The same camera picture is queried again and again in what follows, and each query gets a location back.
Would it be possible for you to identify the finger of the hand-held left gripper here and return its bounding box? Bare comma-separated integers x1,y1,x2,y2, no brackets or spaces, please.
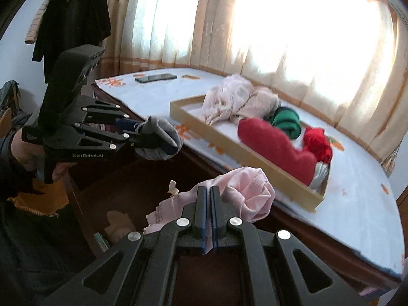
78,97,141,132
72,123,141,150

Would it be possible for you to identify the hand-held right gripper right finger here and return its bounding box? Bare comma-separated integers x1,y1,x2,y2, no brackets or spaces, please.
210,185,367,306

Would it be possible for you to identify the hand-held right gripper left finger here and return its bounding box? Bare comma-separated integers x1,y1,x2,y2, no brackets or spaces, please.
40,185,209,306

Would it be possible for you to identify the grey underwear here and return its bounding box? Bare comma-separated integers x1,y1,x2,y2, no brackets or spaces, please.
134,116,184,161

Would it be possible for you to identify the light pink underwear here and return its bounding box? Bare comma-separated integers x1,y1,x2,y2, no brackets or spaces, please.
143,167,276,252
203,74,256,125

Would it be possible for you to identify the brown wooden drawer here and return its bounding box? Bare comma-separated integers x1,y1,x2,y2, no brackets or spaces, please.
62,148,208,262

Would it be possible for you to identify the beige cardboard tray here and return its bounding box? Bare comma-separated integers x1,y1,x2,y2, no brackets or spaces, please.
169,94,332,212

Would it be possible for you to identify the dark red underwear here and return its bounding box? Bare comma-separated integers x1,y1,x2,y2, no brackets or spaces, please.
237,118,320,186

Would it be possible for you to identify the white underwear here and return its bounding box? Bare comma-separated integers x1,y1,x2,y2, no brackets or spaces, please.
308,161,329,189

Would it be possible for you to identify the pale beige pink underwear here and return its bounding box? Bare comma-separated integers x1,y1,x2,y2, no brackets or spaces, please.
229,87,282,123

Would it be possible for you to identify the person's left forearm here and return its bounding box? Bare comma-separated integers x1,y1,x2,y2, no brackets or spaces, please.
0,127,37,200

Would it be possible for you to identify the person's left hand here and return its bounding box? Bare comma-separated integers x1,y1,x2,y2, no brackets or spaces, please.
9,130,77,184

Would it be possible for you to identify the dark grey cloth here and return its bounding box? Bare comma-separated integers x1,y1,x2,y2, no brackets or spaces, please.
0,80,32,134

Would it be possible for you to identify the black smartphone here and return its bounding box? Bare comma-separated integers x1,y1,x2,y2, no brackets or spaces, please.
134,73,178,84

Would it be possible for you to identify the beige knitted garment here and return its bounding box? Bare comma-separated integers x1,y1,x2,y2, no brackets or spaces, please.
25,0,55,45

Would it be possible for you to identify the beige cloth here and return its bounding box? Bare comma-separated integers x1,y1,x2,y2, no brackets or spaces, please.
104,210,137,243

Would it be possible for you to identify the black hanging jacket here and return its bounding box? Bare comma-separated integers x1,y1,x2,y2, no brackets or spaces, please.
32,0,112,83

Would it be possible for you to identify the brown wooden dresser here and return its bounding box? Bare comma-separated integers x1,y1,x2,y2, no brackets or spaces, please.
62,83,402,297

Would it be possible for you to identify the cream patterned curtain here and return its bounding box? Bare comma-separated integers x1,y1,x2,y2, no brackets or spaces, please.
105,0,408,173

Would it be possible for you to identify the person's dark clothing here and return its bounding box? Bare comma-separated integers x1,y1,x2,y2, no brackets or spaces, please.
0,166,106,306

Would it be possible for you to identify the white orange-patterned table cover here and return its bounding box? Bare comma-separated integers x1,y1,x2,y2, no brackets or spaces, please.
94,67,404,276

